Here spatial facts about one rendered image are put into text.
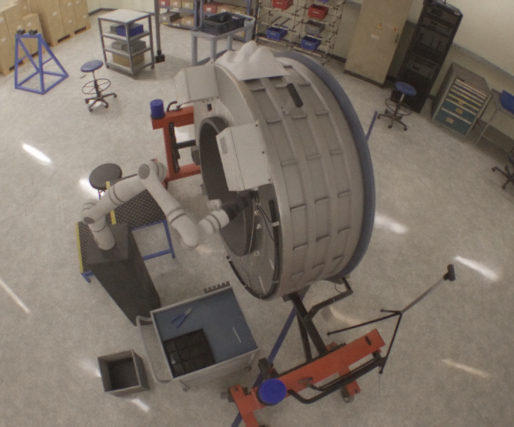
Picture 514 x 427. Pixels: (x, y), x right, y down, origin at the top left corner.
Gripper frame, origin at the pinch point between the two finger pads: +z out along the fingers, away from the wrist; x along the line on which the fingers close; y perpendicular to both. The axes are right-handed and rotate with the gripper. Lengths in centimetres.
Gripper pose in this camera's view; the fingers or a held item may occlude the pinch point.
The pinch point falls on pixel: (250, 189)
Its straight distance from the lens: 134.0
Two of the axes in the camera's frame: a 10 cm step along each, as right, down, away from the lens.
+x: 6.2, -0.3, -7.8
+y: 4.2, 8.6, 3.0
